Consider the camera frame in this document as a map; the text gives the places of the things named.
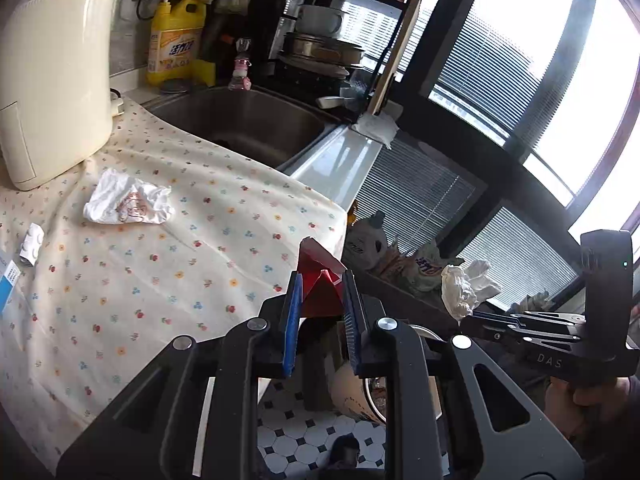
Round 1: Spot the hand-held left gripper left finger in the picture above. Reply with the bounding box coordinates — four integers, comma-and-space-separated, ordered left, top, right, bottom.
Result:
56, 271, 305, 480

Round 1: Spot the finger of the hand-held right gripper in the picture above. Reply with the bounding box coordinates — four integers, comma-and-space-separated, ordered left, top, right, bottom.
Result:
472, 311, 583, 328
460, 320, 581, 356

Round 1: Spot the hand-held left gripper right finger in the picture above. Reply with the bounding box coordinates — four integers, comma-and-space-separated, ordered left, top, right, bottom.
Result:
341, 269, 586, 480

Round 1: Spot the red paper wrapper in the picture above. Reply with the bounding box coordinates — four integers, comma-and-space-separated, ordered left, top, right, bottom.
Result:
297, 236, 346, 318

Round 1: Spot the white tissue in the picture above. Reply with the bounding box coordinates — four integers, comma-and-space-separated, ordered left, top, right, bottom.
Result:
441, 259, 502, 322

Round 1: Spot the white printed waste bin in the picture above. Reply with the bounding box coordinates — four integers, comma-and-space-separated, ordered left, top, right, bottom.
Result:
327, 322, 446, 428

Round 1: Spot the person's right hand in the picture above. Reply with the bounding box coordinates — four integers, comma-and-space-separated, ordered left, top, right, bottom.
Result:
547, 376, 640, 448

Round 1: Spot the printed plastic bag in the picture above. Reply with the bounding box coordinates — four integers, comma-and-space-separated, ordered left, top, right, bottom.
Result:
380, 237, 466, 296

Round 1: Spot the floral tablecloth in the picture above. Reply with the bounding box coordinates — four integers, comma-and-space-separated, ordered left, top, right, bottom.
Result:
0, 97, 351, 476

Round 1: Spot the white cloth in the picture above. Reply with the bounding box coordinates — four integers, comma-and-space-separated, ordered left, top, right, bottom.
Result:
350, 110, 401, 150

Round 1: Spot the white crumpled paper red print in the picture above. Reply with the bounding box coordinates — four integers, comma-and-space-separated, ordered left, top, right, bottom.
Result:
82, 167, 176, 226

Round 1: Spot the steel sink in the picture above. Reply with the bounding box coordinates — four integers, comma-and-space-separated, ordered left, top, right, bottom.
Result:
142, 85, 346, 171

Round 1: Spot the small pink bottle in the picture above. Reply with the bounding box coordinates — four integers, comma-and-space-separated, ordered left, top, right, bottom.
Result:
227, 36, 253, 92

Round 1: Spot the yellow sponge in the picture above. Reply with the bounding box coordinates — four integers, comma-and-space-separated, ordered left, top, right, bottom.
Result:
192, 58, 217, 87

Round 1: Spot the wooden cutting board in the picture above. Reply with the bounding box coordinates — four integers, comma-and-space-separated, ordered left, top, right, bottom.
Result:
366, 0, 422, 117

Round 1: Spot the stack of metal pans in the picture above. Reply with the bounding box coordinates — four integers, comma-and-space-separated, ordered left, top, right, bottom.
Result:
277, 31, 366, 78

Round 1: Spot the blue and white box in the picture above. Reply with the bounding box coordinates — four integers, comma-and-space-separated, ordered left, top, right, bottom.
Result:
0, 252, 23, 318

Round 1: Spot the black dish rack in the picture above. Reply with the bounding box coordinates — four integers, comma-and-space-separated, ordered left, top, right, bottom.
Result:
260, 0, 436, 126

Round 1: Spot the yellow detergent bottle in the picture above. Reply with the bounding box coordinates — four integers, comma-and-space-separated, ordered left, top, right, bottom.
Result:
146, 0, 207, 87

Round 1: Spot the white pot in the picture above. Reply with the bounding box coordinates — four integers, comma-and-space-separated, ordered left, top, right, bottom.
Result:
296, 4, 346, 36

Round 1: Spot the cream air fryer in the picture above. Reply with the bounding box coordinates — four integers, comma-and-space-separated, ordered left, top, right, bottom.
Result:
0, 0, 123, 192

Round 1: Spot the black window frame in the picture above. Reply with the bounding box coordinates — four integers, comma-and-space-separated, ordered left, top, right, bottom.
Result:
400, 0, 640, 311

